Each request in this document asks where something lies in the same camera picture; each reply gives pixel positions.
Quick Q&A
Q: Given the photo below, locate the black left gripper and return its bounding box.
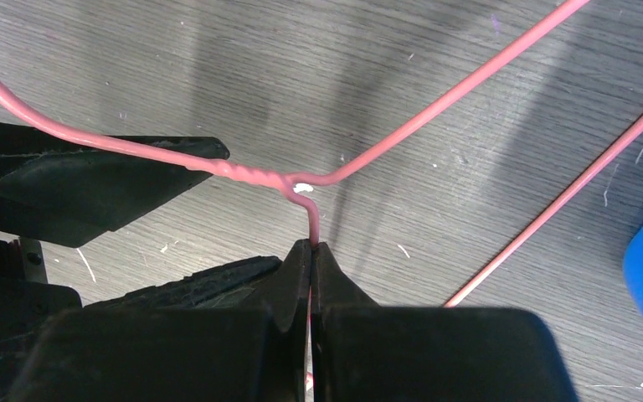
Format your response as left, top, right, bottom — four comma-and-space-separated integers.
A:
0, 122, 211, 401

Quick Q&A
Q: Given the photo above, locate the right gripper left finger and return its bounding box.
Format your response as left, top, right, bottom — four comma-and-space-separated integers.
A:
88, 240, 313, 401

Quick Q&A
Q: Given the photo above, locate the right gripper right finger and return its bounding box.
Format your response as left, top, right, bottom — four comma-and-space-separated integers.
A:
310, 242, 378, 401

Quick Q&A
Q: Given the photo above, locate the pink wire hanger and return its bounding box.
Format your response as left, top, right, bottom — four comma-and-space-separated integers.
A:
0, 0, 643, 389

